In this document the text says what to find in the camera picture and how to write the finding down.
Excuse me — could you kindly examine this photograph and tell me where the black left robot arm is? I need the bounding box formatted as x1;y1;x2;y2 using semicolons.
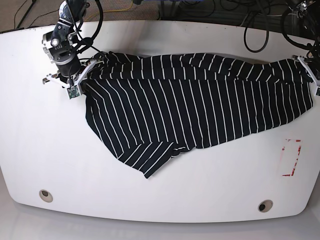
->
280;0;320;96

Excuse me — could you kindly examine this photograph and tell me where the navy white striped t-shirt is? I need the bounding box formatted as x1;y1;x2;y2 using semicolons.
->
85;52;313;178

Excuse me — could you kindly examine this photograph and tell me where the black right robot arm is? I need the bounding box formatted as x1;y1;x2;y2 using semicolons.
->
42;0;104;89

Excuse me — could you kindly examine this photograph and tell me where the left table grommet hole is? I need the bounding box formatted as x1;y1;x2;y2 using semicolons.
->
39;189;53;203

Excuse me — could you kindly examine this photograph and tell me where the table grommet hole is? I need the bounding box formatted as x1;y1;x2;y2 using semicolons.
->
39;189;53;203
258;199;273;213

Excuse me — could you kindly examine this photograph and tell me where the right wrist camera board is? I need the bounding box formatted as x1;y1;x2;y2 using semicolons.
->
66;85;82;100

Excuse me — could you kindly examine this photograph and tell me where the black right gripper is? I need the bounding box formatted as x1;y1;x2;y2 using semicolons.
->
42;57;104;89

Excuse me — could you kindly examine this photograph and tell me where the right table grommet hole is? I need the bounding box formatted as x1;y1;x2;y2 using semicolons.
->
258;199;273;213

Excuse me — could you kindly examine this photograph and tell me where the red tape marking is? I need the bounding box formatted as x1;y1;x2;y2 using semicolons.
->
278;139;302;177

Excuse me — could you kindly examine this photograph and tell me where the yellow cable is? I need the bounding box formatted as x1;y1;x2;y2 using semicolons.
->
86;0;135;22

